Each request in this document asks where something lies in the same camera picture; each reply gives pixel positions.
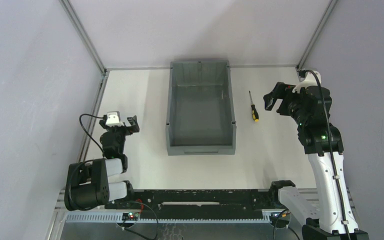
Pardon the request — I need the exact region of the right controller board with wires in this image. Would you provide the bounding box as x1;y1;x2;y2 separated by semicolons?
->
269;211;291;229

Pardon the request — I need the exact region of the left aluminium frame post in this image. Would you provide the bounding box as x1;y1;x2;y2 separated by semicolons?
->
59;0;107;75

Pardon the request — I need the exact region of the right aluminium frame post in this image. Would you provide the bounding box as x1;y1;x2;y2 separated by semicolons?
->
296;0;340;70

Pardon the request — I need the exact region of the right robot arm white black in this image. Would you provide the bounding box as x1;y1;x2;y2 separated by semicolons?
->
263;82;369;240

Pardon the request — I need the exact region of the aluminium frame post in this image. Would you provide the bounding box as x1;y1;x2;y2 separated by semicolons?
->
59;0;107;75
296;0;340;70

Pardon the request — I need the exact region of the grey slotted cable duct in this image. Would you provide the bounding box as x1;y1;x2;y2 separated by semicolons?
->
65;212;271;224

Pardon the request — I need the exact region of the black left camera cable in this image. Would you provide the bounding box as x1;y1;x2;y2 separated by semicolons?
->
79;113;107;157

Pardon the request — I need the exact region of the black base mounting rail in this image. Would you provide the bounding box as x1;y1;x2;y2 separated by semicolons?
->
104;189;283;219

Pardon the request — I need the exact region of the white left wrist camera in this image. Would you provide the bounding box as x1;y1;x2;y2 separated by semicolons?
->
104;111;124;127

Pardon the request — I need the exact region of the black yellow handled screwdriver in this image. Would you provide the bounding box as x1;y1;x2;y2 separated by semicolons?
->
248;90;260;122

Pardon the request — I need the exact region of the left controller board with leds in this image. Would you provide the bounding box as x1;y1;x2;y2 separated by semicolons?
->
121;212;140;222

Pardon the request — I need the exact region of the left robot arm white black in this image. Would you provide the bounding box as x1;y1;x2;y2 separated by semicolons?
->
64;112;140;211

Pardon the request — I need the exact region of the grey plastic storage bin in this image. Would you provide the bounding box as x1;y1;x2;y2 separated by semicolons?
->
165;59;237;156

